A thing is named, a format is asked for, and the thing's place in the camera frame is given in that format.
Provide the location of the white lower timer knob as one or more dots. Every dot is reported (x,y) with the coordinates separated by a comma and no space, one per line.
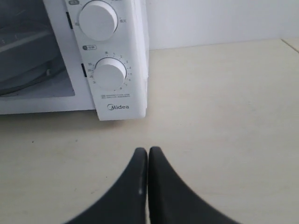
(109,73)

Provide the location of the white upper power knob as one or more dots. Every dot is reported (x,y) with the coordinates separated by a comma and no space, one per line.
(98,20)

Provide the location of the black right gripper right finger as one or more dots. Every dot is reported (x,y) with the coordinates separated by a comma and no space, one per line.
(171,201)

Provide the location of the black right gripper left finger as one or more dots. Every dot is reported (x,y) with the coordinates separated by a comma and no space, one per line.
(125,201)

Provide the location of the white Midea microwave body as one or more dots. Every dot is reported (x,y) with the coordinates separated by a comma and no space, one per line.
(47,62)

